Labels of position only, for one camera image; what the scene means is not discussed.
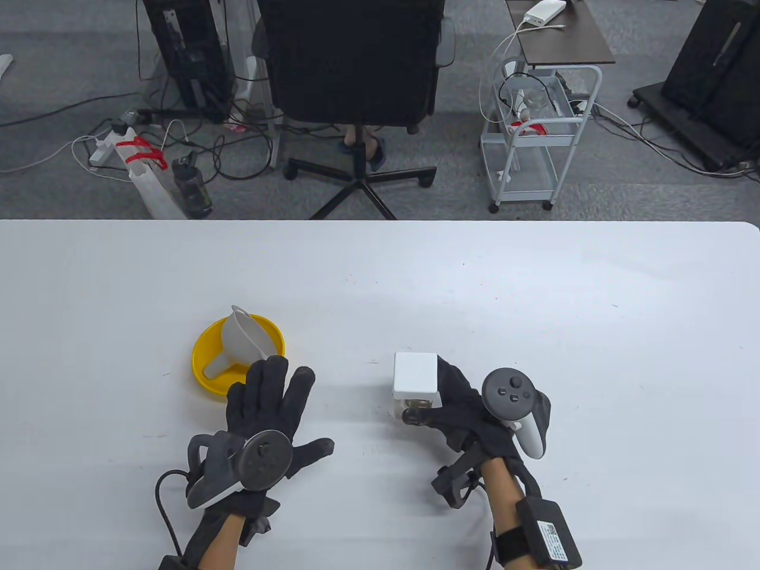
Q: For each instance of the yellow bowl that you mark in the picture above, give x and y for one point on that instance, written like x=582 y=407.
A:
x=205 y=356

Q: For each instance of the white rolling cart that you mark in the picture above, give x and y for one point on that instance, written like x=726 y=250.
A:
x=528 y=141

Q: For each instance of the black right forearm sensor box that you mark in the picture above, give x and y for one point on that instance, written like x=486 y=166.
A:
x=549 y=534

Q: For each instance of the dark water bottle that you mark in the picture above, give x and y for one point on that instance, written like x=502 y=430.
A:
x=193 y=190

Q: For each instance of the white object on floor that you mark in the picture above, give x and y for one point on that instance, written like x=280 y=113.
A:
x=5 y=62

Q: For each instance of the person's left hand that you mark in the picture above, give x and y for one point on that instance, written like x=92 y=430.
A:
x=267 y=404

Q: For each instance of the red white item in cart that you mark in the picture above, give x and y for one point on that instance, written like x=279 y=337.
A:
x=528 y=127

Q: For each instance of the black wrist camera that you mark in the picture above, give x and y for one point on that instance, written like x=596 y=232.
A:
x=255 y=525
x=454 y=484

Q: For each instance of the black office chair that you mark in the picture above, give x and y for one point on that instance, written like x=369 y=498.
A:
x=350 y=59

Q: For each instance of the clear coffee jar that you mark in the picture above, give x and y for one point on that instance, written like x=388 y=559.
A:
x=415 y=405

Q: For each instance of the grey white right hand controller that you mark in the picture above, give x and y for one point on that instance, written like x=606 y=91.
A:
x=510 y=392

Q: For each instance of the grey funnel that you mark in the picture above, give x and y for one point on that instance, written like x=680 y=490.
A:
x=243 y=338

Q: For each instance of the person's left forearm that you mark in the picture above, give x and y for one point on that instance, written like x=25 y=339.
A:
x=219 y=546

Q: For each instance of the black rolling stand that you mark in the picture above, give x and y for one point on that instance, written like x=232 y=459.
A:
x=712 y=59

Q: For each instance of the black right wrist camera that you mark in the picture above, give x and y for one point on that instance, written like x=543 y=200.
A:
x=454 y=484

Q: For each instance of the grey white left hand controller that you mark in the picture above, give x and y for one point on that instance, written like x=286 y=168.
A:
x=267 y=460

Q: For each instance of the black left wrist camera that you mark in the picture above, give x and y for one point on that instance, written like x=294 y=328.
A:
x=255 y=525

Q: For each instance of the black computer tower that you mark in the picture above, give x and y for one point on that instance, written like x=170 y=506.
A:
x=184 y=53

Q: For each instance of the grey white hand controller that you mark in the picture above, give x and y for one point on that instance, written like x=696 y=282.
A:
x=510 y=392
x=267 y=460

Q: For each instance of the person's right forearm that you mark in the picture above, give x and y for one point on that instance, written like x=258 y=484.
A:
x=502 y=493

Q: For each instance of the white square jar lid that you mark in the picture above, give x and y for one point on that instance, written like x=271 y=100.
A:
x=415 y=374

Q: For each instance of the black left forearm sensor box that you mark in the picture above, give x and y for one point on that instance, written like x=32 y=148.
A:
x=172 y=563

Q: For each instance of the brown side table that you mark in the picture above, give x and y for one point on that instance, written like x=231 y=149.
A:
x=570 y=41

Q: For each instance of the white power bank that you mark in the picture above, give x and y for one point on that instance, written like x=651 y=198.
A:
x=543 y=13

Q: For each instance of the person's right hand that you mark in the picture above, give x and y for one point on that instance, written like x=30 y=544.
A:
x=457 y=404

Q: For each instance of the white power strip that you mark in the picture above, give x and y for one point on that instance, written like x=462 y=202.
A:
x=102 y=148

